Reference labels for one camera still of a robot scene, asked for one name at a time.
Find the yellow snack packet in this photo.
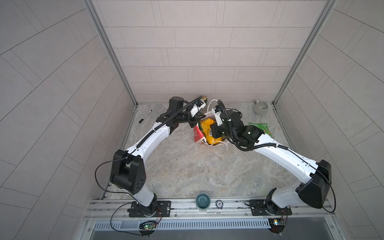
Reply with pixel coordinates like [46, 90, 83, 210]
[199, 118, 225, 145]

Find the red white paper gift bag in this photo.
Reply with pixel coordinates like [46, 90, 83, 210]
[194, 100, 228, 147]

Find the green snack packet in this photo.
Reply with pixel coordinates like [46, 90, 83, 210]
[250, 123, 272, 137]

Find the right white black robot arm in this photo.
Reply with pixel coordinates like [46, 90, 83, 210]
[211, 106, 333, 215]

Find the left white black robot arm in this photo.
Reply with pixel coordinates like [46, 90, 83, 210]
[110, 96, 207, 217]

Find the striped ceramic mug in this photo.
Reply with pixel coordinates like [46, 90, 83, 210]
[254, 100, 269, 116]

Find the black marker pen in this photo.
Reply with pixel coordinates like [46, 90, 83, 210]
[139, 110, 152, 124]

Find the blue white poker chip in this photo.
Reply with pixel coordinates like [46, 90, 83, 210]
[215, 200, 224, 209]

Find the right circuit board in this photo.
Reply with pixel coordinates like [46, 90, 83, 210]
[268, 218, 286, 234]

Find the circuit board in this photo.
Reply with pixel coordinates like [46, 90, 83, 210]
[268, 218, 286, 234]
[139, 221, 157, 237]

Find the left circuit board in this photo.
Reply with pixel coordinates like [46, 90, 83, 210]
[139, 221, 157, 237]

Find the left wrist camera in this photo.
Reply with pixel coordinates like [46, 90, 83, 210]
[190, 99, 207, 117]

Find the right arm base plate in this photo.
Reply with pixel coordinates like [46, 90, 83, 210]
[245, 200, 292, 216]

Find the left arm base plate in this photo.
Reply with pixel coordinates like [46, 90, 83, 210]
[127, 200, 172, 218]

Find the aluminium rail frame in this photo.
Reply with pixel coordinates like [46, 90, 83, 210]
[75, 197, 347, 240]

